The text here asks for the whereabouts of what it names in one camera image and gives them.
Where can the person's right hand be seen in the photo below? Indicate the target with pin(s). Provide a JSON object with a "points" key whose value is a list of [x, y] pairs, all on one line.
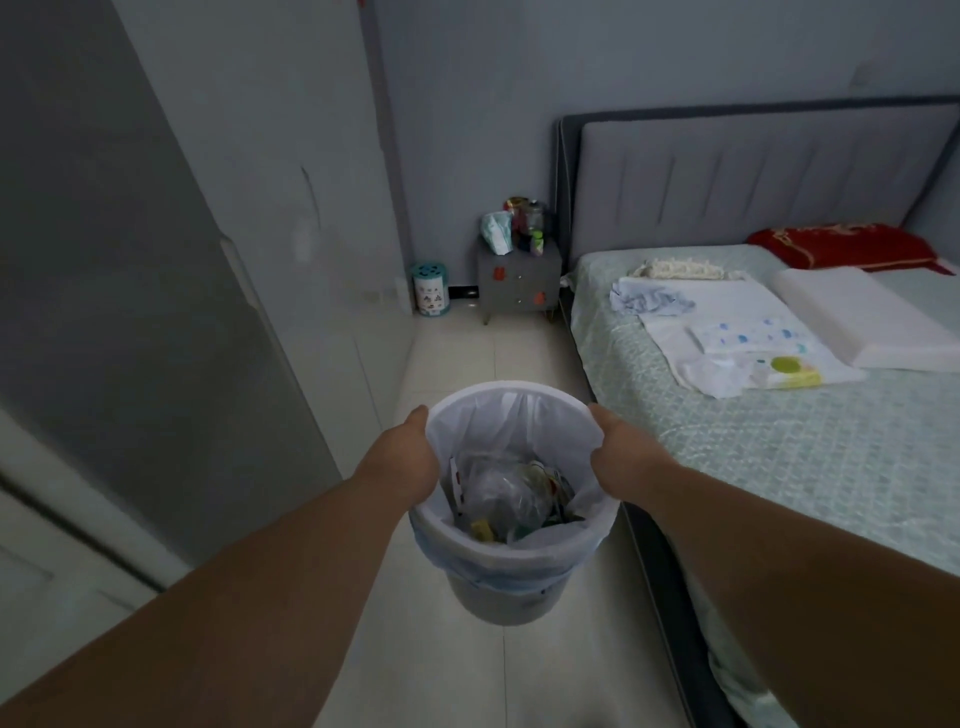
{"points": [[630, 457]]}

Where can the person's left hand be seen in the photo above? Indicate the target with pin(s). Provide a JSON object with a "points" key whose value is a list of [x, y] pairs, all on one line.
{"points": [[401, 457]]}

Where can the white diaper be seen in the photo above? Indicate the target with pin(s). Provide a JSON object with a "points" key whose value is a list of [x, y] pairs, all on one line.
{"points": [[712, 375]]}

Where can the bed with green quilted sheet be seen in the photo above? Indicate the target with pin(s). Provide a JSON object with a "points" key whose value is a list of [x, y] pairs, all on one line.
{"points": [[787, 457]]}

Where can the light blue baby garment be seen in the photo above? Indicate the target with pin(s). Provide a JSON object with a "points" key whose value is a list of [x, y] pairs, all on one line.
{"points": [[649, 300]]}

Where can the blue print diaper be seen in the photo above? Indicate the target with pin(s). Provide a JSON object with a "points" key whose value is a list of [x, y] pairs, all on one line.
{"points": [[750, 336]]}

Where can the yellow wet wipes pack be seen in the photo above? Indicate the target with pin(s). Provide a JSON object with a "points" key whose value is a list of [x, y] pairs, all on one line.
{"points": [[787, 371]]}

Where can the white trash bin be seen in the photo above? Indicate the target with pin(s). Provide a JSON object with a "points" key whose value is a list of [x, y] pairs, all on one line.
{"points": [[510, 607]]}

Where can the person's left forearm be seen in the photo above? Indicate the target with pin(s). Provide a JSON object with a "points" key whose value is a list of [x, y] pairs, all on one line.
{"points": [[225, 622]]}

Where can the person's right forearm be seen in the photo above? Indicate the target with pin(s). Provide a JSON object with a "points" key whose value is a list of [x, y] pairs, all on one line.
{"points": [[810, 600]]}

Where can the pile of trash wrappers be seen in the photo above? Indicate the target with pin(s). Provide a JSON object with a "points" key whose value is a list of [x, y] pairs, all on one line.
{"points": [[514, 495]]}

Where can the white changing mat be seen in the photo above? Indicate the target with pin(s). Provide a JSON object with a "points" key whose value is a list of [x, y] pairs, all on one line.
{"points": [[667, 337]]}

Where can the small patterned roll pillow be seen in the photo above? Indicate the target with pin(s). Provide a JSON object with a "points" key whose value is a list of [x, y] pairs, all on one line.
{"points": [[686, 268]]}

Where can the dark grey nightstand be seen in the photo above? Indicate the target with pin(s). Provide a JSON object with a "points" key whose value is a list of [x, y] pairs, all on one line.
{"points": [[519, 281]]}

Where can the green capped bottle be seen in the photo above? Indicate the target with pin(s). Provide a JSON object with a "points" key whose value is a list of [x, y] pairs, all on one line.
{"points": [[537, 241]]}

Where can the white crumpled bag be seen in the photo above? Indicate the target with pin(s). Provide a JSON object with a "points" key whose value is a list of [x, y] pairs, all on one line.
{"points": [[496, 231]]}

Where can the dark glass jar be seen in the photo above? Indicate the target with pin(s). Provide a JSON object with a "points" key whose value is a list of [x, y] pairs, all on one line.
{"points": [[525, 214]]}

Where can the cream foam pillow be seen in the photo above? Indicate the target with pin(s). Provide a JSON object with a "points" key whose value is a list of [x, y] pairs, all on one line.
{"points": [[862, 315]]}

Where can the grey panel wardrobe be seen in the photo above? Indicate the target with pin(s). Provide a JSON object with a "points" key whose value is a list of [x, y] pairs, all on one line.
{"points": [[187, 262]]}

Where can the red embroidered pillow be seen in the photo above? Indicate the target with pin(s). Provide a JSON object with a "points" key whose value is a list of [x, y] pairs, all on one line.
{"points": [[840, 246]]}

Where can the cream plastic wardrobe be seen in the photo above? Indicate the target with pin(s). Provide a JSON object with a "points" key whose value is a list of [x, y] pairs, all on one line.
{"points": [[60, 585]]}

